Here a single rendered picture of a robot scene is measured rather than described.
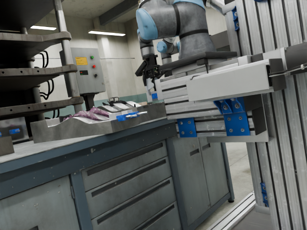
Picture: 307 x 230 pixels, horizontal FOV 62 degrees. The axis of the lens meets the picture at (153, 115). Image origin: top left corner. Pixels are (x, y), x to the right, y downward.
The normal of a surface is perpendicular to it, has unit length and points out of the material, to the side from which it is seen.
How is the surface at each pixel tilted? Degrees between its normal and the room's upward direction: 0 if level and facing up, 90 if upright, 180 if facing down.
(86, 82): 90
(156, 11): 71
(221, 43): 90
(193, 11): 90
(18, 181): 90
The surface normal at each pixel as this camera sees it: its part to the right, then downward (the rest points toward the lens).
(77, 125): -0.42, 0.12
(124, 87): 0.73, -0.10
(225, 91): -0.71, 0.17
